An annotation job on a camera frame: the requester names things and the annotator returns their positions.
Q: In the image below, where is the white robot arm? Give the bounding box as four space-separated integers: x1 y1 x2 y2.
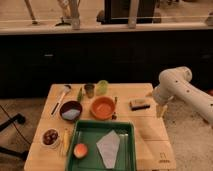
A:
152 66 213 126

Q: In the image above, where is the red orange bowl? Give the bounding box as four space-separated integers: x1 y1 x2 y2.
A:
90 96 115 120

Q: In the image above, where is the dark bowl with cloth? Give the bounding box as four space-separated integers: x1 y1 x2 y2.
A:
60 101 83 122

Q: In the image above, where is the white bowl of dark fruit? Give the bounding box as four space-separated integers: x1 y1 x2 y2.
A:
41 129 60 149

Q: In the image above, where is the light green cup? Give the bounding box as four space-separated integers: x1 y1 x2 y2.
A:
96 80 108 95

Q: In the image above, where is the white folded napkin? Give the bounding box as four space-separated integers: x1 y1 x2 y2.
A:
96 130 120 169

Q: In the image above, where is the green plastic tray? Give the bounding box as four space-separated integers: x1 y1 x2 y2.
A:
65 120 137 171

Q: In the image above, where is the green vegetable stick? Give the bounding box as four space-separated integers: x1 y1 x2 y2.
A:
77 87 82 102

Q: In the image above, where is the peach fruit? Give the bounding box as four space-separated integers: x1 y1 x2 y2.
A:
73 143 88 159

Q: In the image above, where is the yellow corn cob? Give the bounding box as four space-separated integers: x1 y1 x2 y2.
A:
61 129 70 156

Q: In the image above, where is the black cabinet on ledge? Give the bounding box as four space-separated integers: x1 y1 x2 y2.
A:
96 0 161 24

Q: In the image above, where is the black stand leg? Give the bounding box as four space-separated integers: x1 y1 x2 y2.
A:
0 114 29 161

